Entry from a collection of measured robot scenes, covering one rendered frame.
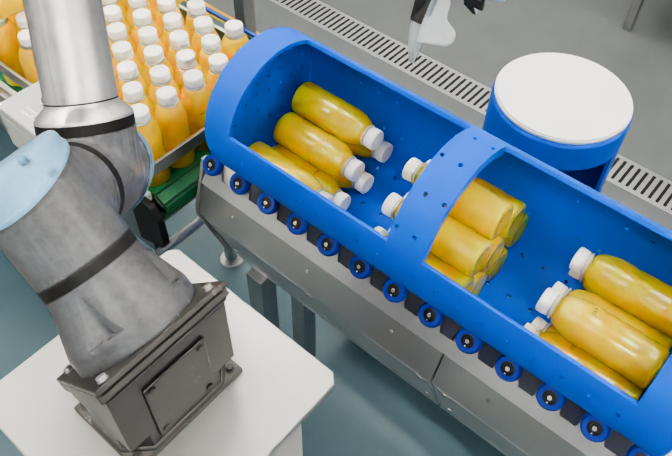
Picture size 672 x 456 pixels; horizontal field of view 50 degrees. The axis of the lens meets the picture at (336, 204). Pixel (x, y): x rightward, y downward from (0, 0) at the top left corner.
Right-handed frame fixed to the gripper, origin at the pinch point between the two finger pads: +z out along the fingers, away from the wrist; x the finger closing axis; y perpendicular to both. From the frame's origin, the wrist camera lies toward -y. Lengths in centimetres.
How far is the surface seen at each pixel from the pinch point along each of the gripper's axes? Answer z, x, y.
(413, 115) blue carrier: 29.1, 13.8, -10.6
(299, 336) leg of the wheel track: 121, 7, -34
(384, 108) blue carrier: 31.2, 14.1, -17.2
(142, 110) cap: 32, -15, -52
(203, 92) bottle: 35, -2, -50
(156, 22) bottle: 36, 9, -77
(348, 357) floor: 140, 19, -26
